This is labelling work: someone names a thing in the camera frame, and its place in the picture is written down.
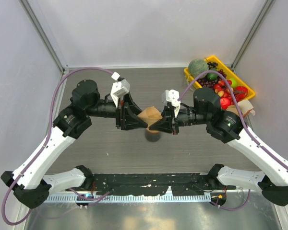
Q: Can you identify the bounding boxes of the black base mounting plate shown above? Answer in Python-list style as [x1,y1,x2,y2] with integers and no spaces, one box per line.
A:
[73,173,236,196]

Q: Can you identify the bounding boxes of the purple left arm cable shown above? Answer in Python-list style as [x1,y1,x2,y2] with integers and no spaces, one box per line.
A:
[1,67,116,226]

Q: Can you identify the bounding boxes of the green apple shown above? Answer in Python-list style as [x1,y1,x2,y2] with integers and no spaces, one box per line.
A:
[228,78,238,89]

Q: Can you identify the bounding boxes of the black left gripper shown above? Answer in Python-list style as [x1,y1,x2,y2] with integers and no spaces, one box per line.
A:
[86,91,148,130]

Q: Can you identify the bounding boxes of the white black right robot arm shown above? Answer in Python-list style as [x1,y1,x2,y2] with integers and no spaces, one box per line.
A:
[148,88,288,206]

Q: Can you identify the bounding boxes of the red apple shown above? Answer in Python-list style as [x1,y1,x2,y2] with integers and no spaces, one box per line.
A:
[220,97,231,110]

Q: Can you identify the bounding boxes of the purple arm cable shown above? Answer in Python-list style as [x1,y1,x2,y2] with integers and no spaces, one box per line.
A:
[177,70,288,211]
[1,67,116,226]

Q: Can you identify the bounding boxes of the green lime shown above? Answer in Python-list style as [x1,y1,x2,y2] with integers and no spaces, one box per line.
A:
[206,72,218,81]

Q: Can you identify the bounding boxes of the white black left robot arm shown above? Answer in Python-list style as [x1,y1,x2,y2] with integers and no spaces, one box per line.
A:
[1,78,147,209]

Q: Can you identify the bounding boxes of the dark purple grape bunch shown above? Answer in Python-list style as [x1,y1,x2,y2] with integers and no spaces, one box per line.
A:
[197,76,222,89]

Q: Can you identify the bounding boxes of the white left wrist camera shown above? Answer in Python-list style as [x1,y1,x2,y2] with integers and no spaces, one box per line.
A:
[110,72,130,108]

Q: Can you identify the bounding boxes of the red tomato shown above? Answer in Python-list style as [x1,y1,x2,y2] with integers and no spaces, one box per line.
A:
[234,86,249,101]

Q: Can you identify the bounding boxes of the red yellow cherries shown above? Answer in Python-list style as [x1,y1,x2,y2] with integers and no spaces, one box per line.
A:
[213,80,231,98]

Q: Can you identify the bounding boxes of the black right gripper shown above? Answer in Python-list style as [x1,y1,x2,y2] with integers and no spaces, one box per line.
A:
[149,104,210,135]

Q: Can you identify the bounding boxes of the white slotted cable duct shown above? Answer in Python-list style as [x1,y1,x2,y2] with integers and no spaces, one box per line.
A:
[45,192,211,204]

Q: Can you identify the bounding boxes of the yellow plastic fruit tray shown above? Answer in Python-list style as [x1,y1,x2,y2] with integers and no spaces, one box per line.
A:
[184,55,256,106]

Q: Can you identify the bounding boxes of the green netted melon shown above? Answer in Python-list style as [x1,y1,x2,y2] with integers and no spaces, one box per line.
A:
[188,59,209,77]

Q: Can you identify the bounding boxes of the black grape cluster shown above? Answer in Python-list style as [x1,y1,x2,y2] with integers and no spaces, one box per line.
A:
[207,61,218,69]

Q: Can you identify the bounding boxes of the glass coffee carafe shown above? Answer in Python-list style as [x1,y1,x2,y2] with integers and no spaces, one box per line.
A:
[145,130,161,142]

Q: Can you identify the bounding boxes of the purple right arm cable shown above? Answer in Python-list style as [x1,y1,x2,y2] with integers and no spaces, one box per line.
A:
[177,70,288,211]

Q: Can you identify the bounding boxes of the brown paper coffee filter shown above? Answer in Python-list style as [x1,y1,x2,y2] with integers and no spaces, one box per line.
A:
[137,106,162,128]

